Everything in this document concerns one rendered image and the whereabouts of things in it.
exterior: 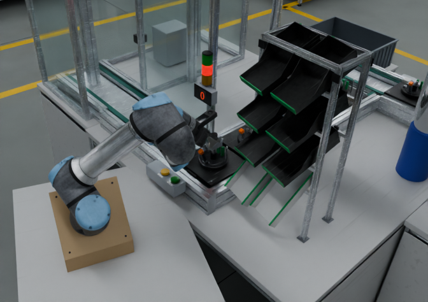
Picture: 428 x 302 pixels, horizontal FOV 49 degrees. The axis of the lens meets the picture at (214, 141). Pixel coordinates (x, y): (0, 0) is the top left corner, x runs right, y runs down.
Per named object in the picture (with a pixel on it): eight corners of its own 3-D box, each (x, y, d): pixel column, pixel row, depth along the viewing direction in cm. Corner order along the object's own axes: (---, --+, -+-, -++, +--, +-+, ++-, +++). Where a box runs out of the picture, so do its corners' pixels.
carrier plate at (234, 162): (211, 188, 205) (211, 185, 204) (176, 162, 219) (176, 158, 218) (249, 166, 218) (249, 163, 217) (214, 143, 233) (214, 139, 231)
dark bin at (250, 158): (254, 167, 181) (249, 157, 175) (235, 150, 189) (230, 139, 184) (309, 124, 185) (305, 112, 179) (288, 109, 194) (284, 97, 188)
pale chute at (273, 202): (274, 228, 183) (269, 225, 179) (255, 208, 191) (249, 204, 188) (321, 172, 180) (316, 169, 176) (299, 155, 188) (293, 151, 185)
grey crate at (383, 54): (362, 81, 358) (369, 54, 345) (299, 53, 395) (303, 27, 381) (392, 65, 382) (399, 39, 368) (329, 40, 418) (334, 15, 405)
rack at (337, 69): (303, 243, 193) (341, 71, 146) (241, 197, 215) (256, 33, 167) (334, 219, 205) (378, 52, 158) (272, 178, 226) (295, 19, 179)
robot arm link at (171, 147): (209, 151, 145) (193, 160, 193) (188, 122, 145) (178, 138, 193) (178, 172, 143) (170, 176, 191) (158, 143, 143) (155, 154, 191)
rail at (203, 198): (207, 216, 204) (208, 197, 198) (100, 126, 256) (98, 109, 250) (216, 210, 207) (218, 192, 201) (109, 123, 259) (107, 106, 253)
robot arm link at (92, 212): (86, 237, 168) (88, 237, 156) (65, 207, 168) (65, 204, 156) (114, 218, 173) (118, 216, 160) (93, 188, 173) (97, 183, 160)
